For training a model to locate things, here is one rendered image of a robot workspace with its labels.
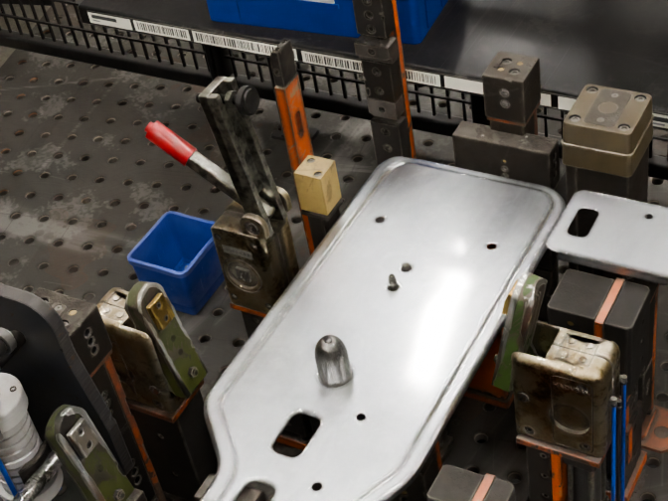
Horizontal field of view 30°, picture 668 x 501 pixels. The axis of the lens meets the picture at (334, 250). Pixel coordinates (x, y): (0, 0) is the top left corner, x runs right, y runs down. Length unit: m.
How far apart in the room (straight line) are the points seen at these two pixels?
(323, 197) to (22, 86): 1.06
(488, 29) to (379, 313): 0.47
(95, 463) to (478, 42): 0.72
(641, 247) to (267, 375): 0.40
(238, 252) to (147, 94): 0.90
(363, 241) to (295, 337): 0.15
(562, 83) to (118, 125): 0.90
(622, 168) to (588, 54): 0.20
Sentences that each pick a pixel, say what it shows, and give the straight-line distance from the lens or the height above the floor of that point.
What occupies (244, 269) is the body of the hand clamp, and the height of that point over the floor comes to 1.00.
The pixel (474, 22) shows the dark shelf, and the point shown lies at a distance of 1.58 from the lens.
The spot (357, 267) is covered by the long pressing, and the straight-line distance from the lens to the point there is 1.29.
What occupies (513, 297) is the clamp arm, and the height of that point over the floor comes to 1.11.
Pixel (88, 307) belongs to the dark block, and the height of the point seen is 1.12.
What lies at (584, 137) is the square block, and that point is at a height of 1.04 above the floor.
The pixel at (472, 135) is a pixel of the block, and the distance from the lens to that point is 1.44.
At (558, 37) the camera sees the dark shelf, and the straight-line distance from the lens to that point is 1.54.
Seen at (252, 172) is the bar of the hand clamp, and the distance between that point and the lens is 1.26.
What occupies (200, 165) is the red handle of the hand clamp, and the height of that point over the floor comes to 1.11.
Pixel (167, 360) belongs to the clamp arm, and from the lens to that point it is 1.20.
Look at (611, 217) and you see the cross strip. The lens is 1.33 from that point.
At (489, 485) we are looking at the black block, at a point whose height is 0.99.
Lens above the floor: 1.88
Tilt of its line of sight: 42 degrees down
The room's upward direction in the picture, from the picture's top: 11 degrees counter-clockwise
